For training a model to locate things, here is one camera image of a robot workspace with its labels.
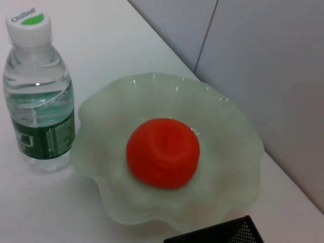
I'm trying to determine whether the black mesh pen holder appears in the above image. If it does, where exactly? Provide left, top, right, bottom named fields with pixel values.
left=163, top=215, right=265, bottom=243

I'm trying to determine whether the red-orange fruit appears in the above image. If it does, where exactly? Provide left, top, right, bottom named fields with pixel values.
left=126, top=117, right=201, bottom=189

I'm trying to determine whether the clear green-label water bottle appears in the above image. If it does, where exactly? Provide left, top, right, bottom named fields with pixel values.
left=3, top=7, right=76, bottom=174

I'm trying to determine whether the pale green glass fruit plate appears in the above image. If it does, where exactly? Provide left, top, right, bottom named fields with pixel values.
left=70, top=72, right=265, bottom=233

